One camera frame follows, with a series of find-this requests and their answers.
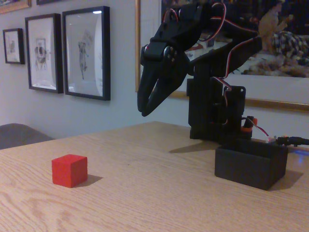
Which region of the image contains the red cube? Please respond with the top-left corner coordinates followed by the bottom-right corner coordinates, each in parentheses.
top-left (51, 154), bottom-right (88, 189)

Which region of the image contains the black box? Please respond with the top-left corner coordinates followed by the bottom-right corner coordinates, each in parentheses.
top-left (214, 138), bottom-right (289, 191)

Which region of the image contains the orange black clamp knob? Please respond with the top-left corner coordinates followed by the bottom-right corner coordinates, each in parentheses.
top-left (240, 115), bottom-right (258, 140)

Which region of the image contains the large gold framed painting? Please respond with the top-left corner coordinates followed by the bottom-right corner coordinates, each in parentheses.
top-left (135, 0), bottom-right (309, 113)

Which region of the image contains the small controller board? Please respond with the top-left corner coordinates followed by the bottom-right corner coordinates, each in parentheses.
top-left (263, 135), bottom-right (278, 145)

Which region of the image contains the grey upholstered chair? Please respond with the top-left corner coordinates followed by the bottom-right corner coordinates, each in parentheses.
top-left (0, 123), bottom-right (55, 150)

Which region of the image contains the large black picture frame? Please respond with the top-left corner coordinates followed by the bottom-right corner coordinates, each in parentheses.
top-left (62, 5), bottom-right (112, 102)

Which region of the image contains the red white servo cable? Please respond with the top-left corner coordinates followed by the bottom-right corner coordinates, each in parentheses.
top-left (161, 1), bottom-right (262, 126)

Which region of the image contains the medium black picture frame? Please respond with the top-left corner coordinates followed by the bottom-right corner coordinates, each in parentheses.
top-left (25, 13), bottom-right (64, 94)

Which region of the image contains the dark picture frame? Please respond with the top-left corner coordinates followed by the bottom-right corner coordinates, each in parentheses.
top-left (36, 0), bottom-right (64, 6)

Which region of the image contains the small black picture frame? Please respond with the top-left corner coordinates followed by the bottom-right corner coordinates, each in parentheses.
top-left (2, 28), bottom-right (26, 65)

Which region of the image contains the black power cable plug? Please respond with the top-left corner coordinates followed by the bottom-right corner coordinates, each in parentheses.
top-left (276, 136), bottom-right (309, 146)

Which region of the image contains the small gold picture frame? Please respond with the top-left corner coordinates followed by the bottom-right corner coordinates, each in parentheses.
top-left (0, 0), bottom-right (32, 15)

